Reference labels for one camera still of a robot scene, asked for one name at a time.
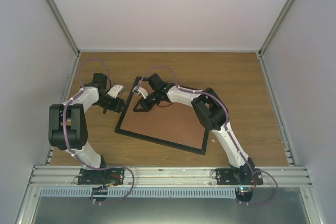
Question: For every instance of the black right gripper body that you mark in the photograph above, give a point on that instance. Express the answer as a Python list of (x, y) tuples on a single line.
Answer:
[(157, 100)]

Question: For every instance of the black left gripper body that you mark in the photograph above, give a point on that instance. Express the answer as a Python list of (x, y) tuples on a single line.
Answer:
[(115, 107)]

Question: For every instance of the brown backing board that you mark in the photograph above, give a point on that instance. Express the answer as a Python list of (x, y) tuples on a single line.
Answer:
[(162, 119)]

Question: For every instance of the black picture frame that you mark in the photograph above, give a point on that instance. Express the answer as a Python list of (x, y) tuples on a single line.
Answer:
[(157, 140)]

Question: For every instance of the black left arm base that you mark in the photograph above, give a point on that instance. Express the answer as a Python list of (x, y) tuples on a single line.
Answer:
[(108, 177)]

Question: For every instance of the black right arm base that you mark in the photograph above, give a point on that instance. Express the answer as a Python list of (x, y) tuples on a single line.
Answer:
[(235, 176)]

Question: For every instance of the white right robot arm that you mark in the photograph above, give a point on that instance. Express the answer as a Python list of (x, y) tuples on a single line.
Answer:
[(210, 111)]

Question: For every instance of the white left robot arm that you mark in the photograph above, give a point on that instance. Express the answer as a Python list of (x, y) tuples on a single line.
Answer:
[(67, 127)]

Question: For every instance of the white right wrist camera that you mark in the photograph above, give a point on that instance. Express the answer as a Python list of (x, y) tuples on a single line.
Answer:
[(138, 90)]

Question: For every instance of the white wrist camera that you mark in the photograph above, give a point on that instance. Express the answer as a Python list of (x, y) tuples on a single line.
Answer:
[(115, 90), (138, 90)]

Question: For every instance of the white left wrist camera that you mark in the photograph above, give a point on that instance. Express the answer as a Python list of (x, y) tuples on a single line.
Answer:
[(115, 90)]

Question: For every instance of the grey slotted cable duct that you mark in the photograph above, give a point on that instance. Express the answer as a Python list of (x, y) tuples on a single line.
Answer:
[(140, 192)]

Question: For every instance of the aluminium mounting rail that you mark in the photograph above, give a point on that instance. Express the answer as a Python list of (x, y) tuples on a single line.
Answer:
[(290, 176)]

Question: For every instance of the aluminium enclosure frame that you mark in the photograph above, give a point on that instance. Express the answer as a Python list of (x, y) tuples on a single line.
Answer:
[(297, 36)]

